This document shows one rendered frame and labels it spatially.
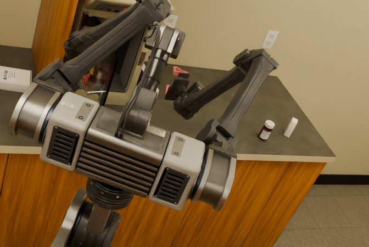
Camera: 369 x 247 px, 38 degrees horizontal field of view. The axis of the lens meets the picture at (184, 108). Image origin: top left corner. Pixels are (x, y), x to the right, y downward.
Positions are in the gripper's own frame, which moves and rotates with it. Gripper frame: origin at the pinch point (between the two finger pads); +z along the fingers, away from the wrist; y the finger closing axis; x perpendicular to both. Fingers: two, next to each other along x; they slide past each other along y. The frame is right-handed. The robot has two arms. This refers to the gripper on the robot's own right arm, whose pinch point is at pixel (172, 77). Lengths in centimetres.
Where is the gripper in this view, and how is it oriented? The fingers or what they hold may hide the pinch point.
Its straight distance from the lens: 229.0
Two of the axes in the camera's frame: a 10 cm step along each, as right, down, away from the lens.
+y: 3.2, -7.8, -5.4
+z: -3.1, -6.3, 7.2
